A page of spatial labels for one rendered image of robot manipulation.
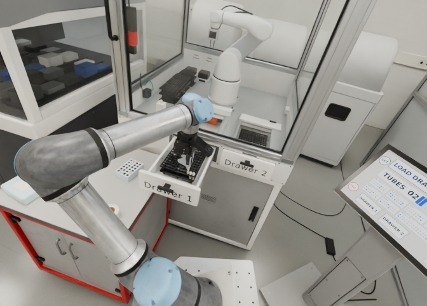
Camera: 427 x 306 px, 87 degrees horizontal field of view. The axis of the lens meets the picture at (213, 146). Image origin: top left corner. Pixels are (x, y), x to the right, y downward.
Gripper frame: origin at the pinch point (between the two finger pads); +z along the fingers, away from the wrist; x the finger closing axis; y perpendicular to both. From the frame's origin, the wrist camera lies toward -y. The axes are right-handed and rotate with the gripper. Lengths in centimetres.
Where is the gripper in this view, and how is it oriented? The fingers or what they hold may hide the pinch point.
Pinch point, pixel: (189, 166)
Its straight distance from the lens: 106.8
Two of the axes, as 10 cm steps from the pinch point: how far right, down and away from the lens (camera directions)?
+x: -2.5, 5.7, -7.9
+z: -1.5, 7.8, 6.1
